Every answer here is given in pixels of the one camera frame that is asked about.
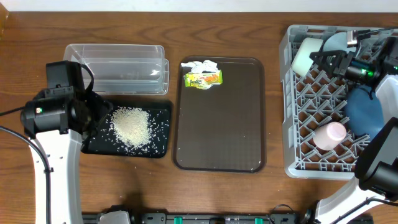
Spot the yellow snack wrapper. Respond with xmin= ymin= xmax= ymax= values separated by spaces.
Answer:
xmin=183 ymin=70 xmax=223 ymax=90

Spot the grey dishwasher rack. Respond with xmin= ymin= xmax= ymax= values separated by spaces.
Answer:
xmin=279 ymin=24 xmax=398 ymax=181

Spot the light blue bowl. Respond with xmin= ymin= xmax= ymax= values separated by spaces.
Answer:
xmin=322 ymin=31 xmax=361 ymax=57

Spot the dark blue bowl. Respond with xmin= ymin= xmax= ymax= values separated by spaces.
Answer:
xmin=345 ymin=85 xmax=384 ymax=141

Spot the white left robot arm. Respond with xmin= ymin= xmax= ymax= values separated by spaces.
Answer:
xmin=1 ymin=87 xmax=112 ymax=223

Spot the black rectangular tray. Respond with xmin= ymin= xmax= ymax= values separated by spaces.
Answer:
xmin=82 ymin=99 xmax=171 ymax=158

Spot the mint green bowl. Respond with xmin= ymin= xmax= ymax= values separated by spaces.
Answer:
xmin=291 ymin=37 xmax=323 ymax=77

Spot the white paper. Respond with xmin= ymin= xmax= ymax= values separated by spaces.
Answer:
xmin=180 ymin=60 xmax=218 ymax=73

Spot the clear plastic bin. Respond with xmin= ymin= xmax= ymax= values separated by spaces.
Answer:
xmin=63 ymin=44 xmax=170 ymax=95

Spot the pile of rice grains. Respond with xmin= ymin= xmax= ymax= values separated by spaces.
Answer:
xmin=111 ymin=107 xmax=152 ymax=147

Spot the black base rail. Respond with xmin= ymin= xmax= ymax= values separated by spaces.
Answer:
xmin=82 ymin=205 xmax=319 ymax=224

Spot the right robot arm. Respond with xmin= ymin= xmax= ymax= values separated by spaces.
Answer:
xmin=306 ymin=37 xmax=397 ymax=223

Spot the pink cup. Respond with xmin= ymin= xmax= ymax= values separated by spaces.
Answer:
xmin=313 ymin=122 xmax=347 ymax=151

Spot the brown serving tray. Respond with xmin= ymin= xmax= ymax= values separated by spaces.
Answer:
xmin=172 ymin=57 xmax=267 ymax=173

